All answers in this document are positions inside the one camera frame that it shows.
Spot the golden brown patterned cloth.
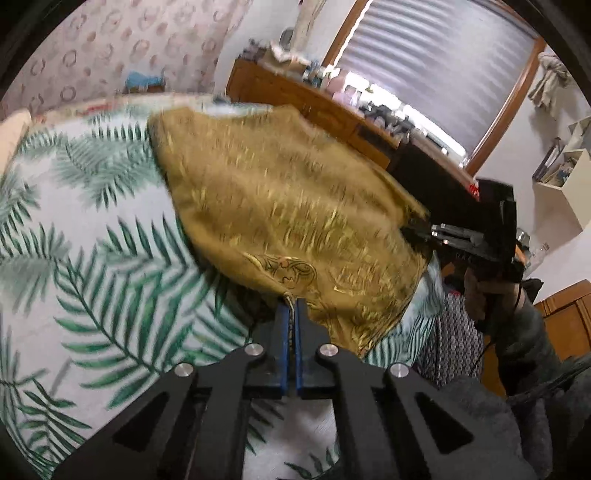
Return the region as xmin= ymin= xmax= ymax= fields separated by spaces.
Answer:
xmin=147 ymin=104 xmax=435 ymax=358

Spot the sheer curtain with circle print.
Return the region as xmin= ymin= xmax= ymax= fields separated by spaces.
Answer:
xmin=0 ymin=0 xmax=254 ymax=121

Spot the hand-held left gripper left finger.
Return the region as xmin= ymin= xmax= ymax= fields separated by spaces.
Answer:
xmin=53 ymin=302 xmax=291 ymax=480

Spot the hanging beige garment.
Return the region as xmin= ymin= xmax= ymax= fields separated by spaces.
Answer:
xmin=529 ymin=52 xmax=573 ymax=109

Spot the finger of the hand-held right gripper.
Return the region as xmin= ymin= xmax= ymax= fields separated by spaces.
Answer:
xmin=403 ymin=220 xmax=490 ymax=240
xmin=409 ymin=235 xmax=489 ymax=254

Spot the grey window blind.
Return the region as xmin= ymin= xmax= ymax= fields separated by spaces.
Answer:
xmin=323 ymin=0 xmax=548 ymax=158

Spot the long wooden cabinet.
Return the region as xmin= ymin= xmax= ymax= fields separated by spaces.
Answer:
xmin=226 ymin=58 xmax=476 ymax=195

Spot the beige lace curtain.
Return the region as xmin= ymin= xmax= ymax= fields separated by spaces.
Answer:
xmin=294 ymin=0 xmax=320 ymax=51

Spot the dark honeycomb print cloth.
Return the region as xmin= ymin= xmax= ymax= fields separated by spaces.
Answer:
xmin=413 ymin=295 xmax=485 ymax=386

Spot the beige cloth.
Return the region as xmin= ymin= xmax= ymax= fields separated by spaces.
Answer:
xmin=0 ymin=110 xmax=33 ymax=174

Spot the person's right forearm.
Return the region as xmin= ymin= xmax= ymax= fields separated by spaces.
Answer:
xmin=494 ymin=279 xmax=591 ymax=398

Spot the wooden dresser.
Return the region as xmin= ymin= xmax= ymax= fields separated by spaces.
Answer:
xmin=533 ymin=281 xmax=591 ymax=363

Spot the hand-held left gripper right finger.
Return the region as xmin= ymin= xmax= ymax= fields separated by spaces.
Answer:
xmin=295 ymin=298 xmax=539 ymax=480

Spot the person's right hand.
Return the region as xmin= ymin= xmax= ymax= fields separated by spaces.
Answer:
xmin=464 ymin=268 xmax=527 ymax=334

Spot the green leaf print bedsheet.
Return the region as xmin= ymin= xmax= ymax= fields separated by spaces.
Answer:
xmin=0 ymin=104 xmax=446 ymax=480

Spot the white shelf unit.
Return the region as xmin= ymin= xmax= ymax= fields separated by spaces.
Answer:
xmin=531 ymin=115 xmax=591 ymax=232

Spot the person's grey clothing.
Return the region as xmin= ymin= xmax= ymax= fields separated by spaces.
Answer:
xmin=434 ymin=355 xmax=591 ymax=480

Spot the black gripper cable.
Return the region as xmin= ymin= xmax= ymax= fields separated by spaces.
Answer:
xmin=471 ymin=277 xmax=525 ymax=370

